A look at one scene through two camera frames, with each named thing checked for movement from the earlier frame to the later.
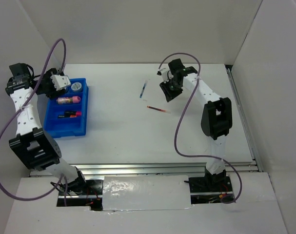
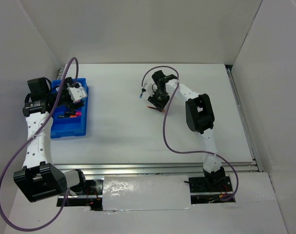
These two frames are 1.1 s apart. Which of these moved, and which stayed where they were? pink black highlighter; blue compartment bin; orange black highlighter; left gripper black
Moved: left gripper black
Stayed: pink black highlighter; orange black highlighter; blue compartment bin
